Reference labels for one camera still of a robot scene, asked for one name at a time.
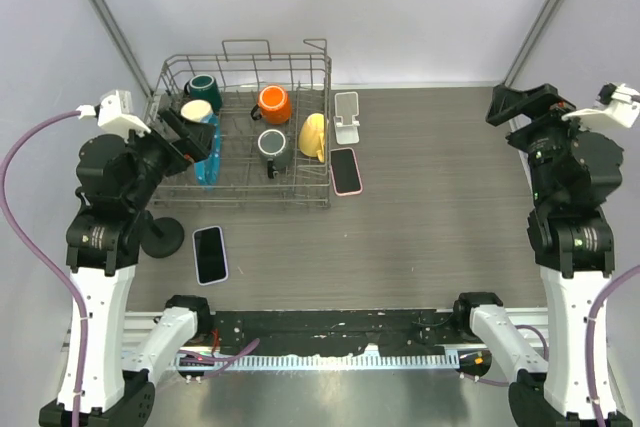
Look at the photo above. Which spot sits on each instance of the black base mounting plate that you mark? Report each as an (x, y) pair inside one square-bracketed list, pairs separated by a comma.
[(335, 333)]

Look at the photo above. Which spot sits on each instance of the black round-base phone stand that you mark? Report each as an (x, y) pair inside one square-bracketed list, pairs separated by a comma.
[(161, 237)]

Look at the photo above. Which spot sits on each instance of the white folding phone stand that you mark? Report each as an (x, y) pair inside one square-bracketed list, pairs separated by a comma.
[(346, 122)]

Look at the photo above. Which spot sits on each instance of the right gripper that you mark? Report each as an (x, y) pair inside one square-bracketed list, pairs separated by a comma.
[(542, 103)]

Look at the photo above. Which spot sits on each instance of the blue dotted plate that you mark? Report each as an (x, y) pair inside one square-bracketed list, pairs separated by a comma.
[(207, 171)]

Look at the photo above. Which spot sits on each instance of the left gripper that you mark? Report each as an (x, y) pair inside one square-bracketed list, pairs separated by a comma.
[(194, 143)]

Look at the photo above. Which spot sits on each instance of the dark green mug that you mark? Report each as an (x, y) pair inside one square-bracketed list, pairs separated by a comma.
[(205, 87)]

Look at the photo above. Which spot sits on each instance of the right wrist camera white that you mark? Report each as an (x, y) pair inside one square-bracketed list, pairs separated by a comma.
[(616, 106)]

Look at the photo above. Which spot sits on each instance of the cream ribbed mug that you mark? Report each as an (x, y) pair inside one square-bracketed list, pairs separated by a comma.
[(197, 110)]

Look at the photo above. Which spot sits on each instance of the phone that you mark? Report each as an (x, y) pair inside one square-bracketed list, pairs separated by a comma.
[(210, 256), (345, 172)]

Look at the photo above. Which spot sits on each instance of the white slotted cable duct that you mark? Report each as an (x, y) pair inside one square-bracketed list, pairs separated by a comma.
[(369, 360)]

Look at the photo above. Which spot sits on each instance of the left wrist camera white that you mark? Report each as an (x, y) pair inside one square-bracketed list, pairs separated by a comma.
[(114, 115)]

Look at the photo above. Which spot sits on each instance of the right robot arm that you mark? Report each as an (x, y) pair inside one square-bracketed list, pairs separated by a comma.
[(573, 168)]

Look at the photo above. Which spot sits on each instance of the grey mug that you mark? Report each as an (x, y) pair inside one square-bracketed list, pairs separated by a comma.
[(275, 152)]

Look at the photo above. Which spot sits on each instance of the phone in pink case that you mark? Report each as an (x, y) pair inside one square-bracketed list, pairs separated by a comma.
[(345, 172)]

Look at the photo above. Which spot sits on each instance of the orange mug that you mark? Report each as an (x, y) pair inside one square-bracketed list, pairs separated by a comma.
[(273, 105)]

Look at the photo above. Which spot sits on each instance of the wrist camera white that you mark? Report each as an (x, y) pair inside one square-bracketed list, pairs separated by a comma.
[(616, 106), (114, 115)]

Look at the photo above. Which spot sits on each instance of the yellow mug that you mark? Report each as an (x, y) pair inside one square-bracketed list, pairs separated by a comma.
[(312, 139)]

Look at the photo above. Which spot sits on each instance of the grey wire dish rack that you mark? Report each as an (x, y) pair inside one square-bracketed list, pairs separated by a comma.
[(242, 69)]

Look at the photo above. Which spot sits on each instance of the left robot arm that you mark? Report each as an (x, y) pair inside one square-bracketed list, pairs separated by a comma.
[(118, 175)]

